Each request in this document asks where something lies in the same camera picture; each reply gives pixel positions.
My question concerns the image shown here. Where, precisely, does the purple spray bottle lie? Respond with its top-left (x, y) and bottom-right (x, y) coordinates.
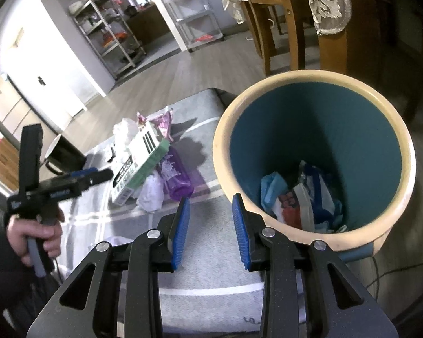
top-left (161, 145), bottom-right (194, 201)

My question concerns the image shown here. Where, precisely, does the beige tall cabinet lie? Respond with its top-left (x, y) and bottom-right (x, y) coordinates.
top-left (0, 54), bottom-right (36, 191)

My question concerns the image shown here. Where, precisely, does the wooden chair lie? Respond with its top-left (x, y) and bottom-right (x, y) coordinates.
top-left (233, 0), bottom-right (349, 78)

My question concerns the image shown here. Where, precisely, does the black cable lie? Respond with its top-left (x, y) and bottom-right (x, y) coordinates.
top-left (370, 255), bottom-right (423, 291)

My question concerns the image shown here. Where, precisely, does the purple candy wrapper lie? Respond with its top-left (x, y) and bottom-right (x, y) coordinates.
top-left (137, 107), bottom-right (173, 142)

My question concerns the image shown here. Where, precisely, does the teal bin with cream rim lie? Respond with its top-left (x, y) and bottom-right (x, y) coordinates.
top-left (212, 70), bottom-right (417, 263)

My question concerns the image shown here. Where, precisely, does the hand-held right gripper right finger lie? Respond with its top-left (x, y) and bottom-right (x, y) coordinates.
top-left (232, 194), bottom-right (399, 338)

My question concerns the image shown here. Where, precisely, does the person's left hand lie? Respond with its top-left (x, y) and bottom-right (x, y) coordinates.
top-left (6, 213), bottom-right (63, 267)

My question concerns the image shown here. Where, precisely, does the white trolley shelf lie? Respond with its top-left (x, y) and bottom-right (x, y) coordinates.
top-left (154, 0), bottom-right (225, 52)

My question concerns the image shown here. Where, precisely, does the green and white box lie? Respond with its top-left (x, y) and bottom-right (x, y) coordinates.
top-left (110, 130), bottom-right (170, 205)

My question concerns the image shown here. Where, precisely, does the red and white packet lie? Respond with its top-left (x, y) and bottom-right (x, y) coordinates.
top-left (271, 183), bottom-right (316, 232)

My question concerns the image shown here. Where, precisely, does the white paper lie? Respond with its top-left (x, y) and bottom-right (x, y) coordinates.
top-left (112, 117), bottom-right (140, 159)

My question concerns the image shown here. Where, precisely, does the metal shelf rack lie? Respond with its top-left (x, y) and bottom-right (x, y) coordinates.
top-left (69, 0), bottom-right (147, 80)

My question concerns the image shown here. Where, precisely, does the light blue face mask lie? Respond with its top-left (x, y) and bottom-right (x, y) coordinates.
top-left (260, 172), bottom-right (290, 212)

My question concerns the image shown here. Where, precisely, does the black mug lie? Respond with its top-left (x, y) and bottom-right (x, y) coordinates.
top-left (44, 134), bottom-right (87, 177)

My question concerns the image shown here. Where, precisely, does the white door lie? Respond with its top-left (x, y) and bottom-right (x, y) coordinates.
top-left (9, 30), bottom-right (89, 117)

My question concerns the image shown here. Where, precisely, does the white textured tissue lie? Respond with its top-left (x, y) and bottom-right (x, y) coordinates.
top-left (137, 172), bottom-right (165, 213)

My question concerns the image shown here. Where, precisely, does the blue snack packet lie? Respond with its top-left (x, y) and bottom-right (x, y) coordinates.
top-left (298, 160), bottom-right (345, 234)

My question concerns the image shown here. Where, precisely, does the wooden sideboard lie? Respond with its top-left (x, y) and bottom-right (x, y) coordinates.
top-left (0, 137), bottom-right (22, 184)

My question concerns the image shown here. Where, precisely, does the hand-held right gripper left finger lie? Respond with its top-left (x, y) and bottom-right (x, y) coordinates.
top-left (26, 197), bottom-right (191, 338)

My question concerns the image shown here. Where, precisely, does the person's left forearm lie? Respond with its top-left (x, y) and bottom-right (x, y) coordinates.
top-left (0, 218), bottom-right (30, 296)

